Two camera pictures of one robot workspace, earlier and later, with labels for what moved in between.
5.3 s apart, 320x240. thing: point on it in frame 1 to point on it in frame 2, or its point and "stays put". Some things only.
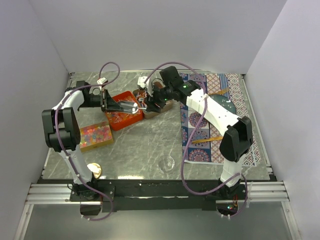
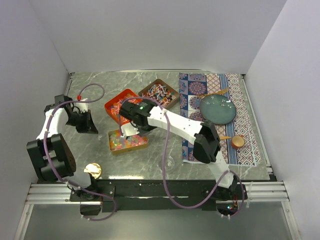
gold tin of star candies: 94,136 to 119,143
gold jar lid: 95,168 stays put
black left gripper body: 96,101 to 81,121
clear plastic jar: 166,164 stays put
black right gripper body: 159,97 to 144,129
